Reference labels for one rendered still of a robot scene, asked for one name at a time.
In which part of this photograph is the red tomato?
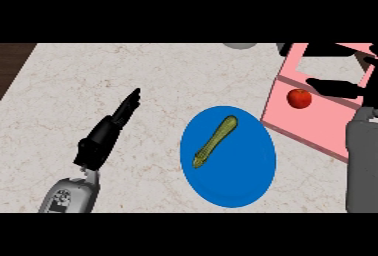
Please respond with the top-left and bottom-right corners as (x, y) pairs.
(286, 88), (313, 110)

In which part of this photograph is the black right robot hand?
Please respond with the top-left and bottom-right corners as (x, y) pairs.
(277, 42), (378, 110)

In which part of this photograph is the grey round object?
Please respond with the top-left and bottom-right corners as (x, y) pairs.
(223, 42), (258, 51)

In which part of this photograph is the blue round plate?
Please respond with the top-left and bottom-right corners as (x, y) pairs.
(179, 105), (277, 209)

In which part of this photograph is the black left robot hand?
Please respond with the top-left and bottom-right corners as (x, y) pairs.
(72, 87), (143, 172)

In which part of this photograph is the green corn cob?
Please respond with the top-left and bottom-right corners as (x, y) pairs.
(190, 114), (241, 170)

